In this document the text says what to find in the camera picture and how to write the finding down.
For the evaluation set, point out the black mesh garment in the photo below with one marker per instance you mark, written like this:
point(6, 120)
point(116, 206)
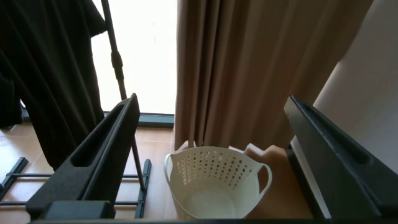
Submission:
point(53, 77)

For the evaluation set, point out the white laundry basket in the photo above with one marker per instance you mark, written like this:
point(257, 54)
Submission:
point(214, 183)

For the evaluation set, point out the window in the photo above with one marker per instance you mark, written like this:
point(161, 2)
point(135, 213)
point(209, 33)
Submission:
point(140, 56)

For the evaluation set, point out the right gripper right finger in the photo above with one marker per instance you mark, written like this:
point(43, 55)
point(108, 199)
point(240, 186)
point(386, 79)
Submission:
point(342, 174)

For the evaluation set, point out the black clothes rack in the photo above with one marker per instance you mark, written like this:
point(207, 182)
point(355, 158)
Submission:
point(116, 62)

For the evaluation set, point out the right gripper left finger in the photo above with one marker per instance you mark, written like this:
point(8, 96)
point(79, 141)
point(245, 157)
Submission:
point(102, 161)

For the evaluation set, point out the brown curtain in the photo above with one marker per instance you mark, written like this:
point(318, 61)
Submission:
point(248, 68)

